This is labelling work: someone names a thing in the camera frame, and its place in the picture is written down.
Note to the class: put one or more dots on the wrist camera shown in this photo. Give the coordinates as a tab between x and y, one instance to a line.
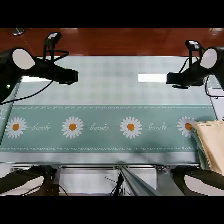
52	36
193	45

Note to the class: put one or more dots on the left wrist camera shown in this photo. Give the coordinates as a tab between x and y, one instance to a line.
52	36

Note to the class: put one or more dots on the beige garment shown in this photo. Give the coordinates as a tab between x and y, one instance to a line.
211	143

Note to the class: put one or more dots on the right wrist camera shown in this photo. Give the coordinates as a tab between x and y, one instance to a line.
193	45

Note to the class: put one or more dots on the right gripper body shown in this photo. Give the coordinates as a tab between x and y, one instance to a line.
177	79

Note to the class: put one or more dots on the silver frame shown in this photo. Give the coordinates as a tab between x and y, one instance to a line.
140	185

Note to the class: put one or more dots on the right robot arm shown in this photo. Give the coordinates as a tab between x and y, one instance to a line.
213	68

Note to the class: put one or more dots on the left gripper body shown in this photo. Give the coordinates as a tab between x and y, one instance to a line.
67	76

